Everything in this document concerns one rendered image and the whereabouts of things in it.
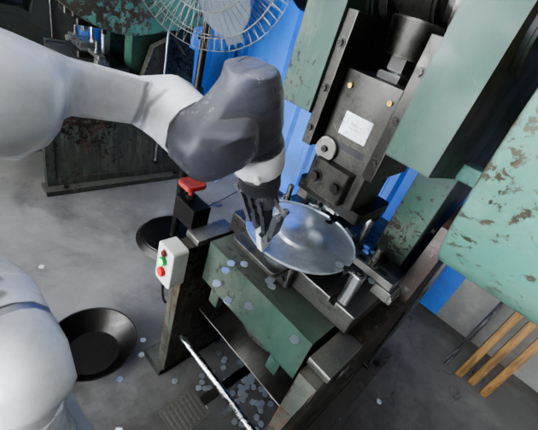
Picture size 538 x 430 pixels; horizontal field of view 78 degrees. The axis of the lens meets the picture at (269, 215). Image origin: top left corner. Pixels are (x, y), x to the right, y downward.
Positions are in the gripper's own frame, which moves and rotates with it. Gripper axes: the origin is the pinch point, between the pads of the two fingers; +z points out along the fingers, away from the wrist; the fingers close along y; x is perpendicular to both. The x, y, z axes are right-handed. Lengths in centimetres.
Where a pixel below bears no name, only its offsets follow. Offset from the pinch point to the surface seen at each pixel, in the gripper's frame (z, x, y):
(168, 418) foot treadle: 54, -40, -2
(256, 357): 51, -10, 5
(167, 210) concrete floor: 98, 17, -110
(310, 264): 6.5, 5.2, 9.6
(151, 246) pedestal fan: 83, -7, -81
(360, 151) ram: -11.0, 25.9, 4.4
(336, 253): 10.6, 14.2, 10.7
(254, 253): 2.9, -3.0, 0.3
